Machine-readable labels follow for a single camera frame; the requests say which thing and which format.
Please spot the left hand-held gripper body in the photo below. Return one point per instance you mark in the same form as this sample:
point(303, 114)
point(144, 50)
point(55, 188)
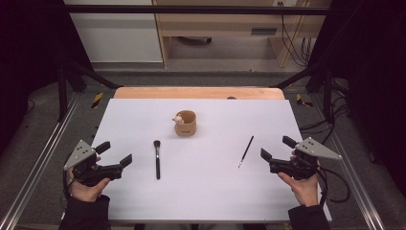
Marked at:
point(91, 171)

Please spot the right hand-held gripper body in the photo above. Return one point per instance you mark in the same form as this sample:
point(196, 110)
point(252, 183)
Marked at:
point(298, 167)

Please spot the thick black makeup brush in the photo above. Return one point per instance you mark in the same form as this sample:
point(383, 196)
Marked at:
point(157, 159)

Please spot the wooden cup with animal figure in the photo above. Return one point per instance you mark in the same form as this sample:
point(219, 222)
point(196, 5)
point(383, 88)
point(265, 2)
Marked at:
point(185, 126)

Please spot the person's left hand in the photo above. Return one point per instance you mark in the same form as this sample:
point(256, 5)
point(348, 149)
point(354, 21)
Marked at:
point(84, 191)

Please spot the person's right hand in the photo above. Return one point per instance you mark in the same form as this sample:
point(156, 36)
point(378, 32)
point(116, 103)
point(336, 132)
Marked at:
point(303, 190)

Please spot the white table board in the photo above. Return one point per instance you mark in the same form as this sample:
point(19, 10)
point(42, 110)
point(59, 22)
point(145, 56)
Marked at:
point(204, 185)

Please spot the black curtain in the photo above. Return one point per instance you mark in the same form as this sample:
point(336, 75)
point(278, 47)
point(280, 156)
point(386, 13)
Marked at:
point(373, 80)
point(28, 48)

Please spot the white cabinet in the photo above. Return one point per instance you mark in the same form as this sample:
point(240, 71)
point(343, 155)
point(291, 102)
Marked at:
point(118, 38)

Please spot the grey desk label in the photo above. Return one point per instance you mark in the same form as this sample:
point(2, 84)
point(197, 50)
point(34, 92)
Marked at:
point(263, 31)

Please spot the light wooden desk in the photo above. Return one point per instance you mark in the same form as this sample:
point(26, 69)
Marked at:
point(223, 22)

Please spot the aluminium floor rail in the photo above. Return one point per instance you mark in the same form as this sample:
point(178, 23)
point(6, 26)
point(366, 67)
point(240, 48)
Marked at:
point(351, 172)
point(41, 159)

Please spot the black metal stand frame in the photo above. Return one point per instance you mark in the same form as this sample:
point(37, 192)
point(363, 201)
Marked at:
point(62, 92)
point(327, 96)

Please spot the black horizontal frame bar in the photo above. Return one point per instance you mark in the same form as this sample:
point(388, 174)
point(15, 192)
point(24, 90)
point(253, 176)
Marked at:
point(191, 9)

